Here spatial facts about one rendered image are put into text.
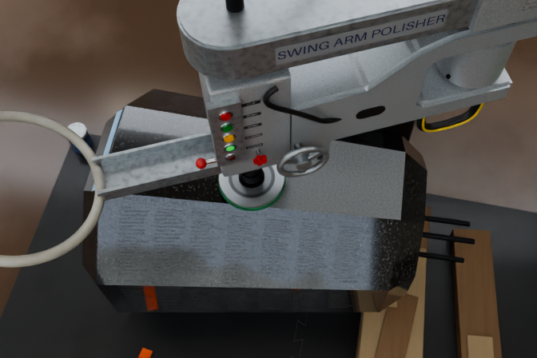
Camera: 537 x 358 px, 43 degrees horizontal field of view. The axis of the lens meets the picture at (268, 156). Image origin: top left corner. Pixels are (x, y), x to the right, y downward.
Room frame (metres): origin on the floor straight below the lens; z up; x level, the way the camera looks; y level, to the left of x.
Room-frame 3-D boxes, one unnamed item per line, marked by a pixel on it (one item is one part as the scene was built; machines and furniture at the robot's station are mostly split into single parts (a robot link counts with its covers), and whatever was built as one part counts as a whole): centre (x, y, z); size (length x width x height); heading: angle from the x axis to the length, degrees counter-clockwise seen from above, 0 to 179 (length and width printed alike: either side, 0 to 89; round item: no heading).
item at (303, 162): (0.91, -0.09, 1.22); 0.15 x 0.10 x 0.15; 103
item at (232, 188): (1.00, 0.06, 0.90); 0.21 x 0.21 x 0.01
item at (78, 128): (1.68, 0.90, 0.08); 0.10 x 0.10 x 0.13
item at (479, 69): (1.15, -0.59, 1.37); 0.19 x 0.19 x 0.20
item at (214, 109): (0.88, 0.10, 1.39); 0.08 x 0.03 x 0.28; 103
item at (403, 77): (1.07, -0.33, 1.33); 0.74 x 0.23 x 0.49; 103
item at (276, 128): (1.02, -0.02, 1.34); 0.36 x 0.22 x 0.45; 103
